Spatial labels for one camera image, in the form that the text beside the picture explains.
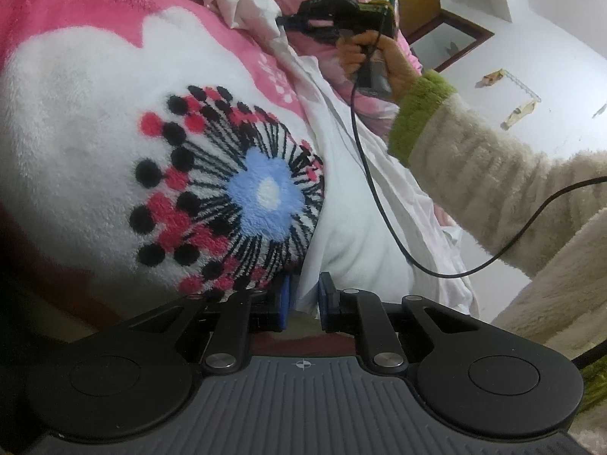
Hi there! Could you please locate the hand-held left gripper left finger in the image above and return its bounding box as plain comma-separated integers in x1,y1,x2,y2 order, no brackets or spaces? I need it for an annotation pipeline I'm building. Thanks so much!
128,275,292,375

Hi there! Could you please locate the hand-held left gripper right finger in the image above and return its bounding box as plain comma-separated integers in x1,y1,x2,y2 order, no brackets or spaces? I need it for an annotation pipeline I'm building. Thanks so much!
319,272,480,375

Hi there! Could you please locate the white shirt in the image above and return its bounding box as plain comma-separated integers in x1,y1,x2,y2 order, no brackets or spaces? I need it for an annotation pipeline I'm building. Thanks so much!
197,0,478,319

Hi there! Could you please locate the person's right forearm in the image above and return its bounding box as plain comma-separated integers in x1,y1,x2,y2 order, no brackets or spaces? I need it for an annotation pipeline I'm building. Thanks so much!
386,70,607,278

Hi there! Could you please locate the person's right hand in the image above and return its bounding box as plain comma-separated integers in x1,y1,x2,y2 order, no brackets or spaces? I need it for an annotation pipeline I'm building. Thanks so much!
337,30,424,104

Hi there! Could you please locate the wooden door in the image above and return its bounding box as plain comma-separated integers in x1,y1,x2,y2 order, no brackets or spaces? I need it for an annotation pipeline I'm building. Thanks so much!
396,0,443,44

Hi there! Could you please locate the wood framed mirror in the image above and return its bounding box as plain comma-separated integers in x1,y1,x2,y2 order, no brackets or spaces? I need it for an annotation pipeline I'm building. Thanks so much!
408,7,495,75

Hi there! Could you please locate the pink floral fleece blanket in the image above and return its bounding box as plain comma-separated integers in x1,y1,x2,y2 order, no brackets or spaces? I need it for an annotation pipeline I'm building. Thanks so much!
0,0,333,342

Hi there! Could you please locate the cream fleece robe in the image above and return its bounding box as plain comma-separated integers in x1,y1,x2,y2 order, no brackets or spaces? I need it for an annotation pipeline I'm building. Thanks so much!
474,209,607,356

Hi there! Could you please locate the black cable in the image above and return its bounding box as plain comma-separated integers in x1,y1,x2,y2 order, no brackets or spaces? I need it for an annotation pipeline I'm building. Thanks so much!
350,33,607,278

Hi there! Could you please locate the beige wall sticker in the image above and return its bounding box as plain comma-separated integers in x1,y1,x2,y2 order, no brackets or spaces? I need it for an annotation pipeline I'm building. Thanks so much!
502,102,541,132
476,70,506,89

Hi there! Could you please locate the white wall hook rail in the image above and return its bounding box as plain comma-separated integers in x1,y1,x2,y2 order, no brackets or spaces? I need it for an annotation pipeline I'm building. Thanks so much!
505,71,542,103

